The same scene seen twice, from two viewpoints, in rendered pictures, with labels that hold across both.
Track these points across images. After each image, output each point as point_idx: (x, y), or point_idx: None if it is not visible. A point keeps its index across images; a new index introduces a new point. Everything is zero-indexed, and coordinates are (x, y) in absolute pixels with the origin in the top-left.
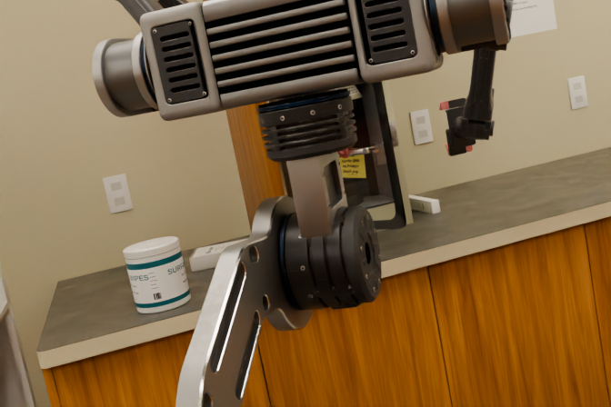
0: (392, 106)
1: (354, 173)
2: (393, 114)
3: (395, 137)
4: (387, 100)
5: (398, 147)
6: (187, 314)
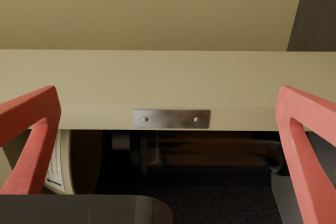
0: (88, 107)
1: None
2: (110, 108)
3: (182, 116)
4: (68, 115)
5: (215, 110)
6: None
